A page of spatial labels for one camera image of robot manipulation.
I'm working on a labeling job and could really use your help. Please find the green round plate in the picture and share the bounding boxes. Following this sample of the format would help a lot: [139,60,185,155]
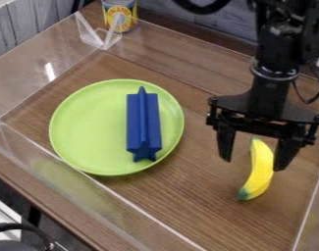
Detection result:
[48,78,185,176]

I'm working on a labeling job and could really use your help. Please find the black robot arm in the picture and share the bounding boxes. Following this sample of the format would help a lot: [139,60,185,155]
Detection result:
[206,0,319,171]

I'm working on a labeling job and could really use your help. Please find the yellow toy banana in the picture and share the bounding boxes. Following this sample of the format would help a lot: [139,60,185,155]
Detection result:
[237,137,275,200]

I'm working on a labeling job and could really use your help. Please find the clear acrylic tray walls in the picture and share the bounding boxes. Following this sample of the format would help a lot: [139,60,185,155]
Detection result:
[0,7,319,251]

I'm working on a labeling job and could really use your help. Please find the black cable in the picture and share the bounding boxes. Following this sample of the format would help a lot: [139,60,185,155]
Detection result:
[170,0,319,106]

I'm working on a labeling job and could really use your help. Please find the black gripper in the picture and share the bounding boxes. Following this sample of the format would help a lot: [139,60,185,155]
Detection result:
[206,72,319,172]

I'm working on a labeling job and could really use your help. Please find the yellow blue tin can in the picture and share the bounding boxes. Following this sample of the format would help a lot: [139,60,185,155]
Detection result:
[100,0,138,32]

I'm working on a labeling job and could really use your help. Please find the black chair armrest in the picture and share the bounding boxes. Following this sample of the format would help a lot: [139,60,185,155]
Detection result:
[0,223,58,251]

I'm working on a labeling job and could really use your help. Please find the blue star-shaped block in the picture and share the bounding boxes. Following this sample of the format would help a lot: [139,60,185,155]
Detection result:
[126,86,162,162]

